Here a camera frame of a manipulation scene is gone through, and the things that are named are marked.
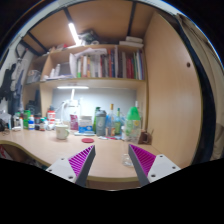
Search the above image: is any green-capped clear drink bottle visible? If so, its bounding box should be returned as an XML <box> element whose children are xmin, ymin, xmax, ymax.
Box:
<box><xmin>125</xmin><ymin>105</ymin><xmax>142</xmax><ymax>144</ymax></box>

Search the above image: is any white under-shelf light strip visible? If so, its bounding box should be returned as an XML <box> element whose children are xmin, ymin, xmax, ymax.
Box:
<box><xmin>56</xmin><ymin>85</ymin><xmax>90</xmax><ymax>90</ymax></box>

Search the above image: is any blue-capped small white bottle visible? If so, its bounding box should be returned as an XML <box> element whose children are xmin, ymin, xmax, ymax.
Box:
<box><xmin>27</xmin><ymin>119</ymin><xmax>36</xmax><ymax>131</ymax></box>

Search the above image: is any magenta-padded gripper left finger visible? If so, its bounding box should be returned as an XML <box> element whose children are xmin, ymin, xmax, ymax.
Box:
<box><xmin>45</xmin><ymin>144</ymin><xmax>97</xmax><ymax>188</ymax></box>

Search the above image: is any yellow-capped clear glass bottle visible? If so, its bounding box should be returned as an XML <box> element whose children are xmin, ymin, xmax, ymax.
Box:
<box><xmin>105</xmin><ymin>103</ymin><xmax>117</xmax><ymax>137</ymax></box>

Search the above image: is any dark green bottle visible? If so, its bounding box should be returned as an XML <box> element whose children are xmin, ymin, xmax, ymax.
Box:
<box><xmin>92</xmin><ymin>106</ymin><xmax>101</xmax><ymax>134</ymax></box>

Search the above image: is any red-labelled white jar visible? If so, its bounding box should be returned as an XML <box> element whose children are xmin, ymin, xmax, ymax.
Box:
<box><xmin>46</xmin><ymin>109</ymin><xmax>57</xmax><ymax>125</ymax></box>

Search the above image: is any blue and white carton box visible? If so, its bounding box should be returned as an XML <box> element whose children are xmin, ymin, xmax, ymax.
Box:
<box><xmin>78</xmin><ymin>115</ymin><xmax>94</xmax><ymax>134</ymax></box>

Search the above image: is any slim green-capped glass bottle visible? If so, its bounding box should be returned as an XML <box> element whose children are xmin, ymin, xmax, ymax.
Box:
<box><xmin>114</xmin><ymin>107</ymin><xmax>122</xmax><ymax>136</ymax></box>

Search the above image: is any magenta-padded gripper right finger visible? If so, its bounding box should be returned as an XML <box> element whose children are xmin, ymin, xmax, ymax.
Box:
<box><xmin>128</xmin><ymin>143</ymin><xmax>182</xmax><ymax>188</ymax></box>

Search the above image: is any grey shaker bottle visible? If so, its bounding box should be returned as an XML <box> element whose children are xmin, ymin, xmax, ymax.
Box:
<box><xmin>95</xmin><ymin>109</ymin><xmax>108</xmax><ymax>137</ymax></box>

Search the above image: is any wooden shelf unit with books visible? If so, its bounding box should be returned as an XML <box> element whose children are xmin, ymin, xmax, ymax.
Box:
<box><xmin>24</xmin><ymin>29</ymin><xmax>147</xmax><ymax>88</ymax></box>

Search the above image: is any white ceiling light tube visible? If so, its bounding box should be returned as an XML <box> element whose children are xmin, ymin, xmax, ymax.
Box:
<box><xmin>67</xmin><ymin>21</ymin><xmax>82</xmax><ymax>46</ymax></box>

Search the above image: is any white mug with green handle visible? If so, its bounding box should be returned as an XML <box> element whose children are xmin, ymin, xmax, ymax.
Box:
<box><xmin>54</xmin><ymin>124</ymin><xmax>71</xmax><ymax>141</ymax></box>

